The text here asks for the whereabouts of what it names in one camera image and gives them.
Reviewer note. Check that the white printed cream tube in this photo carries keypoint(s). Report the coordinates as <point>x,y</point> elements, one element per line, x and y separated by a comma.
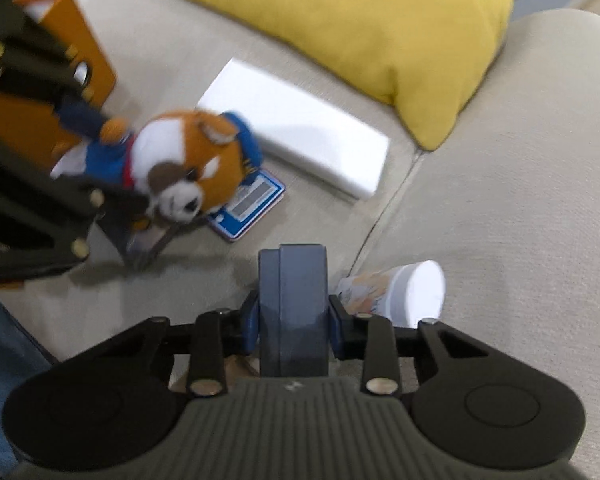
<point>403,294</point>

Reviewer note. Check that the grey box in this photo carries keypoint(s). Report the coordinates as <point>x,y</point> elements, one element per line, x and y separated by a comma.
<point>293,311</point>

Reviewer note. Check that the blue plush hang tag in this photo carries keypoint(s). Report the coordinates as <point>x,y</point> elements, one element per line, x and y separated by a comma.
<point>249,205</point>

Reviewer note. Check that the yellow cushion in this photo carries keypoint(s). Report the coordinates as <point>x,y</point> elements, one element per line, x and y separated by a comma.
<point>425,58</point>

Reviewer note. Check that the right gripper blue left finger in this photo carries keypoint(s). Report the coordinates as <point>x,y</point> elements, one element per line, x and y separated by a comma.
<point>233,331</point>

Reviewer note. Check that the red panda plush toy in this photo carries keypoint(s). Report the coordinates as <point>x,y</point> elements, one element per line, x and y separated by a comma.
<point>187,163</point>

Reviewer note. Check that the orange storage box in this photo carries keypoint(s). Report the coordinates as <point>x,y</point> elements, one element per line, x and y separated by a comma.
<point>48,53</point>

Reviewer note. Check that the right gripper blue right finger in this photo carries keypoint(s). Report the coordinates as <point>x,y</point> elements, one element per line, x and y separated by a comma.
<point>350,335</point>

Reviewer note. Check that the white rectangular case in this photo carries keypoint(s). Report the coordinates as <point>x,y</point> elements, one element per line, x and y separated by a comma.
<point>300,128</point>

